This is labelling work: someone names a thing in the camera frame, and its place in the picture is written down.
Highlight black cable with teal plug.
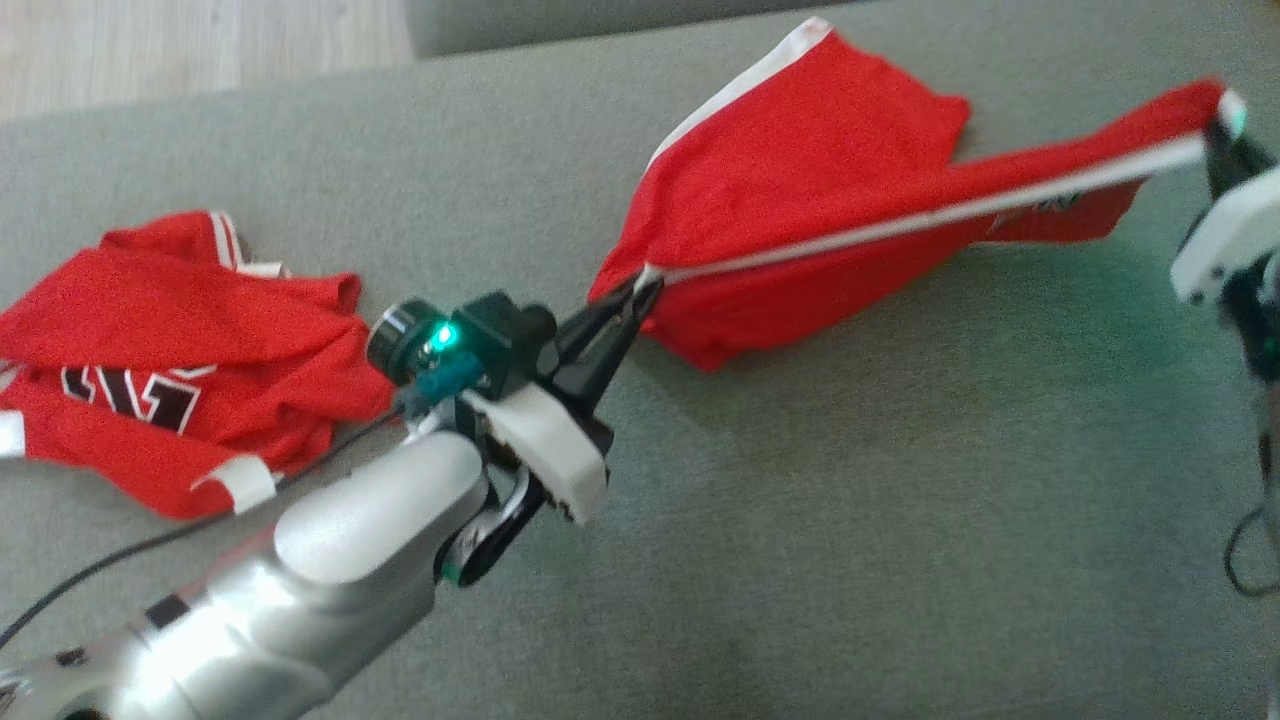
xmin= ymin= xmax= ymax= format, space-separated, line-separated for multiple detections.
xmin=1224 ymin=425 xmax=1280 ymax=601
xmin=0 ymin=354 xmax=485 ymax=651

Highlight grey sofa seat cushion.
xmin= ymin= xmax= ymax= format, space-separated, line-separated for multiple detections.
xmin=0 ymin=0 xmax=1280 ymax=720

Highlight red shorts with white trim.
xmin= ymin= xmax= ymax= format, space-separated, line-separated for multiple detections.
xmin=587 ymin=17 xmax=1248 ymax=374

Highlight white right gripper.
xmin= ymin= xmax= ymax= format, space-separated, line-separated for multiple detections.
xmin=1169 ymin=112 xmax=1280 ymax=307

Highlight red basketball jersey with number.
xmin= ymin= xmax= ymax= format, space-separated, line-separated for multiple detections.
xmin=0 ymin=209 xmax=398 ymax=522

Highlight grey sofa back cushion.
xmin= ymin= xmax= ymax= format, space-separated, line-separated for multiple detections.
xmin=404 ymin=0 xmax=863 ymax=60

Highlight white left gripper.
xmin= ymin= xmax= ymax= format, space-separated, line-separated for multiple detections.
xmin=440 ymin=276 xmax=667 ymax=589

